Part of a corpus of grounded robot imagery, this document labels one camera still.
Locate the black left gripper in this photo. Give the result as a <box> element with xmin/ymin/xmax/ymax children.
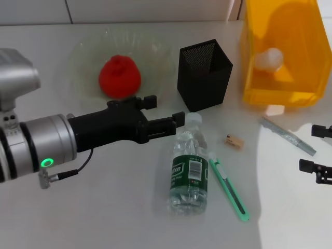
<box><xmin>67</xmin><ymin>95</ymin><xmax>186</xmax><ymax>154</ymax></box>

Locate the grey metal ruler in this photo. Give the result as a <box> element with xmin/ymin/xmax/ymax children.
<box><xmin>259</xmin><ymin>116</ymin><xmax>317</xmax><ymax>157</ymax></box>

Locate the clear water bottle green label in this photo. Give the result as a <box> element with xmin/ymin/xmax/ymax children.
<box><xmin>168</xmin><ymin>113</ymin><xmax>210</xmax><ymax>216</ymax></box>

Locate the red-orange orange fruit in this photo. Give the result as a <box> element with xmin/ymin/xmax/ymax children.
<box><xmin>98</xmin><ymin>54</ymin><xmax>143</xmax><ymax>99</ymax></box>

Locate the small tan eraser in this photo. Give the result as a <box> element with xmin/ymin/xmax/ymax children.
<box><xmin>224</xmin><ymin>133</ymin><xmax>245</xmax><ymax>150</ymax></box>

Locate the green utility knife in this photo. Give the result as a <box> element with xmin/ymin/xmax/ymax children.
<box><xmin>208</xmin><ymin>152</ymin><xmax>250</xmax><ymax>223</ymax></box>

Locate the clear plastic ball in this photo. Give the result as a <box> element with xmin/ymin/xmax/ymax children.
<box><xmin>255</xmin><ymin>48</ymin><xmax>284</xmax><ymax>75</ymax></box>

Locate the clear green glass fruit plate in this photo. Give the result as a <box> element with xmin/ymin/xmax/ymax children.
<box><xmin>67</xmin><ymin>27</ymin><xmax>176</xmax><ymax>105</ymax></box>

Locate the black mesh pen holder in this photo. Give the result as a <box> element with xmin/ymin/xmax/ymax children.
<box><xmin>177</xmin><ymin>38</ymin><xmax>233</xmax><ymax>114</ymax></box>

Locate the yellow plastic bin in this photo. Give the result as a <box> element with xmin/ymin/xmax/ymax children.
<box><xmin>240</xmin><ymin>0</ymin><xmax>332</xmax><ymax>107</ymax></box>

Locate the black wrist cable silver plug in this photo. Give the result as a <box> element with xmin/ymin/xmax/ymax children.
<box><xmin>38</xmin><ymin>149</ymin><xmax>94</xmax><ymax>190</ymax></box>

